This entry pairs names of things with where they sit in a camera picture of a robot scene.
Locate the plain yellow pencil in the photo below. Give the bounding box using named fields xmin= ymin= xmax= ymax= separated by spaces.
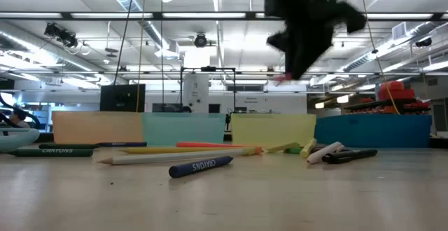
xmin=118 ymin=146 xmax=248 ymax=155

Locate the yellow highlighter pen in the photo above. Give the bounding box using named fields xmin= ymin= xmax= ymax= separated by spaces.
xmin=299 ymin=138 xmax=318 ymax=160

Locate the blue plastic bin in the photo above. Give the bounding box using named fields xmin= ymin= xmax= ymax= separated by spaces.
xmin=313 ymin=114 xmax=433 ymax=149

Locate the white column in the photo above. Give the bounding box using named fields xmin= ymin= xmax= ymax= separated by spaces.
xmin=182 ymin=73 xmax=210 ymax=114

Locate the translucent teal plastic bin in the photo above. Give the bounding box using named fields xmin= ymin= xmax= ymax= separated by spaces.
xmin=141 ymin=112 xmax=227 ymax=146

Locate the thin black hanging cable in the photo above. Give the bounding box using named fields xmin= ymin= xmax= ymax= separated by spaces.
xmin=160 ymin=0 xmax=165 ymax=113

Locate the white pencil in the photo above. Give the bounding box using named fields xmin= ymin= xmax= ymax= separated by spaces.
xmin=97 ymin=147 xmax=260 ymax=166

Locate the blue crayon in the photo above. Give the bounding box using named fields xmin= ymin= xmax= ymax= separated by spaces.
xmin=168 ymin=155 xmax=235 ymax=179

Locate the white ceiling vent box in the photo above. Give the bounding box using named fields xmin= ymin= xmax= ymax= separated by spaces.
xmin=391 ymin=21 xmax=409 ymax=41

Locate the pink eraser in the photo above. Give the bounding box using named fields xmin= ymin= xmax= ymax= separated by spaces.
xmin=273 ymin=71 xmax=294 ymax=84

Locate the round black ceiling camera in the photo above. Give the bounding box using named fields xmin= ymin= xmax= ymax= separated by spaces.
xmin=193 ymin=32 xmax=208 ymax=48

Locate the small dark screen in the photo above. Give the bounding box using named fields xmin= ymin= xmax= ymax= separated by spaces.
xmin=152 ymin=102 xmax=183 ymax=113

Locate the black metal frame stand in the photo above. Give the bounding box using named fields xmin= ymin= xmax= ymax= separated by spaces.
xmin=179 ymin=65 xmax=237 ymax=115

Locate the person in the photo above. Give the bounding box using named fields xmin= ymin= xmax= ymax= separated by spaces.
xmin=8 ymin=107 xmax=31 ymax=129

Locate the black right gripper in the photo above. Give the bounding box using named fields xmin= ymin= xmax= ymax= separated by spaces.
xmin=244 ymin=0 xmax=368 ymax=81

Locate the black ceiling camera cluster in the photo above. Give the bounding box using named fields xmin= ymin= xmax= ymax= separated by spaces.
xmin=43 ymin=22 xmax=80 ymax=49

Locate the black shelf with orange parts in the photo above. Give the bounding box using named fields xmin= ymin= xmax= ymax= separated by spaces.
xmin=344 ymin=97 xmax=432 ymax=116

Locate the long yellow hanging cable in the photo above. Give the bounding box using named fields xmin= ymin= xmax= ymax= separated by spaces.
xmin=358 ymin=0 xmax=402 ymax=116

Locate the dark green crayon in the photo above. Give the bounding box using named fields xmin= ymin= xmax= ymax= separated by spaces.
xmin=38 ymin=143 xmax=101 ymax=151
xmin=6 ymin=148 xmax=95 ymax=158

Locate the black monitor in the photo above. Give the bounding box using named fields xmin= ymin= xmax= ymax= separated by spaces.
xmin=99 ymin=83 xmax=146 ymax=113

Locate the dark purple crayon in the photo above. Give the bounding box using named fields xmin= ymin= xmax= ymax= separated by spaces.
xmin=95 ymin=141 xmax=148 ymax=148

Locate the black curved cable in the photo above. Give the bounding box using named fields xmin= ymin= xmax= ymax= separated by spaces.
xmin=0 ymin=94 xmax=41 ymax=131

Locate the red box stack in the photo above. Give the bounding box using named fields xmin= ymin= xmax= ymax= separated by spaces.
xmin=377 ymin=80 xmax=417 ymax=102

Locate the translucent orange plastic bin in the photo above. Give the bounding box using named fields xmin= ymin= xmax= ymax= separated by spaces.
xmin=52 ymin=111 xmax=144 ymax=145

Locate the black ceiling device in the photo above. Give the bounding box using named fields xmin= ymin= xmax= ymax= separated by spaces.
xmin=414 ymin=36 xmax=433 ymax=48

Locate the translucent yellow plastic bin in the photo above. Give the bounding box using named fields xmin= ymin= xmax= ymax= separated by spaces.
xmin=230 ymin=113 xmax=317 ymax=147

